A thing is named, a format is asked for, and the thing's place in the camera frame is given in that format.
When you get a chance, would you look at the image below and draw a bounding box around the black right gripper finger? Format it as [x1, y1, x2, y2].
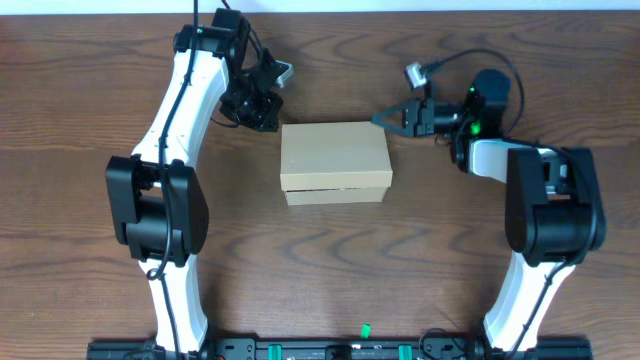
[371, 116, 406, 135]
[372, 102, 407, 120]

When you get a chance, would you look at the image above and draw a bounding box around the brown cardboard box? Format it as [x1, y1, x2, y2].
[280, 122, 393, 206]

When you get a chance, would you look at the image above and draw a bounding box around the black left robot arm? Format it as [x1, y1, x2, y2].
[87, 7, 293, 359]

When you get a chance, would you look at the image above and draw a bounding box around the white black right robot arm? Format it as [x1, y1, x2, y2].
[371, 63, 606, 359]

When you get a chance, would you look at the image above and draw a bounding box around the small green clip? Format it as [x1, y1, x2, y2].
[360, 323, 371, 339]

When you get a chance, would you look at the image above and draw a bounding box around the green clamp handle right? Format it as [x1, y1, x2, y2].
[398, 344, 413, 360]

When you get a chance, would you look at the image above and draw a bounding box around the green clamp handle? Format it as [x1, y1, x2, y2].
[398, 344, 413, 360]
[268, 344, 282, 360]

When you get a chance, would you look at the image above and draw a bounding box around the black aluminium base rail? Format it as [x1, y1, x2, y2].
[86, 335, 594, 360]

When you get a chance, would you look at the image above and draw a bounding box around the green clamp handle left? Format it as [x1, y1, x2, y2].
[268, 344, 282, 360]

